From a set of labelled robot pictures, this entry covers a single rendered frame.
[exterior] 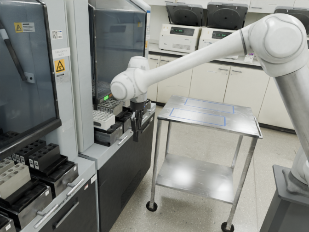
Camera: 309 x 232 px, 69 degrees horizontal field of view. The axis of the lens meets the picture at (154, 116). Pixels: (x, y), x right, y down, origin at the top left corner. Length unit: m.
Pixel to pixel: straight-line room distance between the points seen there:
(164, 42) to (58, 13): 2.62
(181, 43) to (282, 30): 2.69
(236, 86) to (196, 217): 2.02
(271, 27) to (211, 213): 1.53
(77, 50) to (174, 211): 1.40
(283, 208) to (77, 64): 1.17
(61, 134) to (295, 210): 1.12
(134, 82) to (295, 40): 0.53
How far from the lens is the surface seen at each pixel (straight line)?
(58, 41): 0.93
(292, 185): 1.27
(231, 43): 0.95
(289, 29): 0.74
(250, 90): 3.38
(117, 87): 0.86
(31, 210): 0.90
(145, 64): 1.03
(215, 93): 3.39
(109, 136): 1.20
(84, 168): 1.10
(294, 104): 0.86
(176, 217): 1.88
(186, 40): 3.34
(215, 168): 1.95
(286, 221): 1.36
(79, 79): 1.04
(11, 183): 0.90
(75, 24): 1.00
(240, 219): 2.02
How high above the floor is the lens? 1.41
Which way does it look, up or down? 25 degrees down
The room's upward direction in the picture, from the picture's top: 5 degrees clockwise
